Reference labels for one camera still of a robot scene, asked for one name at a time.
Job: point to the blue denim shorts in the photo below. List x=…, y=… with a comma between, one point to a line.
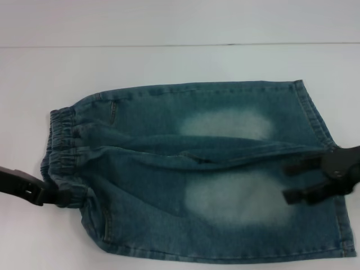
x=197, y=135

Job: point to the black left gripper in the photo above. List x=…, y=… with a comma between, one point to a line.
x=19, y=184

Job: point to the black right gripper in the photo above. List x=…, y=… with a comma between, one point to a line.
x=343, y=164

